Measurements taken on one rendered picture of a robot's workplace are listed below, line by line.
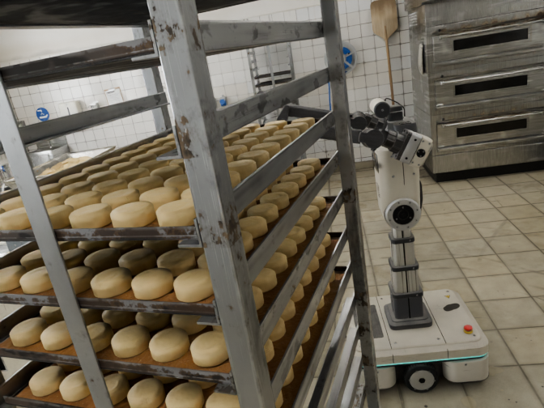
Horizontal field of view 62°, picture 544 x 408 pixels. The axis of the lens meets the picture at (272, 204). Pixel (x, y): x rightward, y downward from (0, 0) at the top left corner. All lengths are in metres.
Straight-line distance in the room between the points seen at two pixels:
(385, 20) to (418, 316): 4.21
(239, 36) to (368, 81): 5.47
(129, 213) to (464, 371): 2.08
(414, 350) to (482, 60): 3.54
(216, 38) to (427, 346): 2.00
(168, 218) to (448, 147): 4.79
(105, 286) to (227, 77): 5.60
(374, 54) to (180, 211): 5.59
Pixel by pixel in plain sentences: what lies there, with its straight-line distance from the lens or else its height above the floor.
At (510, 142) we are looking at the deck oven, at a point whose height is 0.39.
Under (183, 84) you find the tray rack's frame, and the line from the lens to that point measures 0.41.
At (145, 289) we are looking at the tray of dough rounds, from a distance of 0.56.
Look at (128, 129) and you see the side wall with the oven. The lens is 6.62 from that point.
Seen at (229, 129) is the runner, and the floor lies 1.58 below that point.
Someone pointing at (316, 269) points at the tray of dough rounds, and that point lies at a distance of 0.94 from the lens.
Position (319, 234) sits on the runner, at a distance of 0.84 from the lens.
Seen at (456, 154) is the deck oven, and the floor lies 0.31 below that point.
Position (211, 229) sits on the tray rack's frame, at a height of 1.51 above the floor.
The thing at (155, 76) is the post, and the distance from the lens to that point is 1.17.
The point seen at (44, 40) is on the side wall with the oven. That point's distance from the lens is 7.00.
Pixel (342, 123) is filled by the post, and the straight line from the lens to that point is 1.00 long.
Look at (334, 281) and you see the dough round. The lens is 1.08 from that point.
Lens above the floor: 1.65
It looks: 18 degrees down
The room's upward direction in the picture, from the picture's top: 10 degrees counter-clockwise
